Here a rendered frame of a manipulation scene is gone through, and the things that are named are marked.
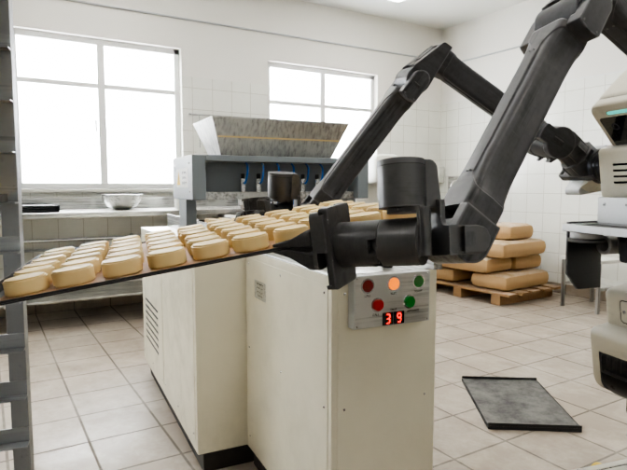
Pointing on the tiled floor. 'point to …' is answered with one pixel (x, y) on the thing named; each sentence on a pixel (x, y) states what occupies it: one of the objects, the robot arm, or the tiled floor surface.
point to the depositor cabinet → (202, 355)
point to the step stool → (591, 288)
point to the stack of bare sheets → (518, 405)
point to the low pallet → (499, 292)
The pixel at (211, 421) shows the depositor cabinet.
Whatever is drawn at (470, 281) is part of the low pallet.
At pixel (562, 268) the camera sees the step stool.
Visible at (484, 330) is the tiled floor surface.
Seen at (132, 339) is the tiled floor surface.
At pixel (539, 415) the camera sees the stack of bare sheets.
